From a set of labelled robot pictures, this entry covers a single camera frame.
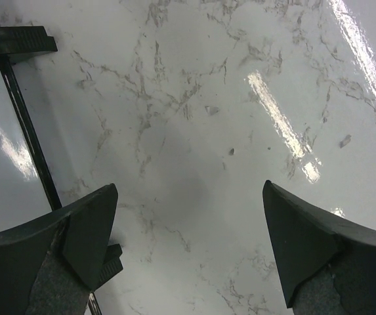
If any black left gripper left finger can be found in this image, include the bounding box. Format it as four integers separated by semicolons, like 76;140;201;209
0;184;118;314

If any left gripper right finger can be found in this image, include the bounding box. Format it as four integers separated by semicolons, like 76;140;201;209
262;180;376;314

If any black framed whiteboard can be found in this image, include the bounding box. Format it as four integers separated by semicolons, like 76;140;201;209
0;57;100;314

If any black board stand foot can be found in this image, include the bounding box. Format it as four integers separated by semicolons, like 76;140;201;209
0;26;58;64
94;244;123;290

